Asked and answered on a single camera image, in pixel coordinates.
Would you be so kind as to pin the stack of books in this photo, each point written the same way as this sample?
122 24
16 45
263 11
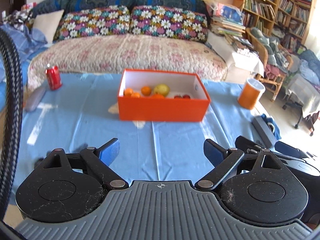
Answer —
226 20

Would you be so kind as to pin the large orange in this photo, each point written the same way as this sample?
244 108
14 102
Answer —
128 92
157 96

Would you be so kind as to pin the floral daisy cushion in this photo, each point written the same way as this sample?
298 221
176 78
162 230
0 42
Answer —
176 23
112 20

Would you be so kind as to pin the red soda can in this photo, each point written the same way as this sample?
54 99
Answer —
53 77

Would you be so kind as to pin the wicker chair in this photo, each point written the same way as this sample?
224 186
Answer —
276 60

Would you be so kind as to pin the white plain pillow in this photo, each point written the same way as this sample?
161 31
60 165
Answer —
48 24

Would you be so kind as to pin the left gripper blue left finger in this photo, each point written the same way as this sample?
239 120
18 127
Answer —
98 161

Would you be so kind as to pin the orange cylindrical container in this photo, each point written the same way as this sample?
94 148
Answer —
251 93

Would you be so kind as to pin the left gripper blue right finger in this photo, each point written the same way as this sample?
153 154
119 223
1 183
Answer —
224 161

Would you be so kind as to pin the orange cardboard box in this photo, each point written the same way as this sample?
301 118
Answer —
172 108

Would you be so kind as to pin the yellow lemon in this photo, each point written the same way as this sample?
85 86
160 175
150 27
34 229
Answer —
162 89

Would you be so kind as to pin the small orange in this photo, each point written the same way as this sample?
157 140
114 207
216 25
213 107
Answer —
136 95

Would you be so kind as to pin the grey remote control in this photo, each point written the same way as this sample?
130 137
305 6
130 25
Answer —
34 99

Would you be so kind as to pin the right floral daisy cushion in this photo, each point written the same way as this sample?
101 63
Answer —
176 23

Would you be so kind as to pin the blue crumpled cloth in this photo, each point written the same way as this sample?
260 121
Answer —
26 41

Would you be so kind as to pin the wooden bookshelf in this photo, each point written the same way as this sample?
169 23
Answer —
293 16

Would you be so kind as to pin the left floral daisy cushion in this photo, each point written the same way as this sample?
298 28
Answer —
112 20

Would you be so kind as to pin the white side table cloth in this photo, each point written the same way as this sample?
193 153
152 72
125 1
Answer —
246 61

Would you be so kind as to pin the blue tablecloth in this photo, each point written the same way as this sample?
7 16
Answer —
84 112

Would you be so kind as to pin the quilted floral sofa cover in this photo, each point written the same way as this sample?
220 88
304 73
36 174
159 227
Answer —
115 53

